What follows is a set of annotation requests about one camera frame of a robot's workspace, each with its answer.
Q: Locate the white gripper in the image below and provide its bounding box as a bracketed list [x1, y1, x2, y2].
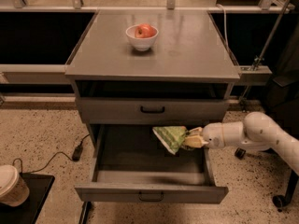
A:
[183, 123, 224, 148]

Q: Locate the green jalapeno chip bag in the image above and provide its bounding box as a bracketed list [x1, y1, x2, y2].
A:
[152, 126, 188, 155]

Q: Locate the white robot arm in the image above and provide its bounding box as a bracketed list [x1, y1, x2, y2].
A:
[183, 112, 299, 175]

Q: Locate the grey drawer cabinet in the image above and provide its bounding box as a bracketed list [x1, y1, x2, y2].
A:
[64, 8, 241, 205]

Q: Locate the open grey middle drawer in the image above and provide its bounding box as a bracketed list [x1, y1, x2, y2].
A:
[75, 125, 228, 204]

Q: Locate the closed grey top drawer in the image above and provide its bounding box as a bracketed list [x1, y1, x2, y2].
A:
[76, 98, 228, 125]

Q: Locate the white ceramic bowl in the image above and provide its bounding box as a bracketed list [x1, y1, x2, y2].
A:
[125, 24, 159, 51]

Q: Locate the red apple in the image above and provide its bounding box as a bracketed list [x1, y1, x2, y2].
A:
[135, 23, 155, 38]

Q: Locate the black side table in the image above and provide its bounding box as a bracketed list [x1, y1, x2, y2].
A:
[0, 173, 55, 224]

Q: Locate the paper coffee cup with lid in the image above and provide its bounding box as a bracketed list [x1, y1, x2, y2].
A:
[0, 165, 30, 207]

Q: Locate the black power adapter with cable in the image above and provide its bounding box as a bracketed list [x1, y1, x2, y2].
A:
[12, 133, 92, 174]

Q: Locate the white cable on cabinet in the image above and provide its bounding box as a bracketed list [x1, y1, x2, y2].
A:
[215, 4, 232, 53]

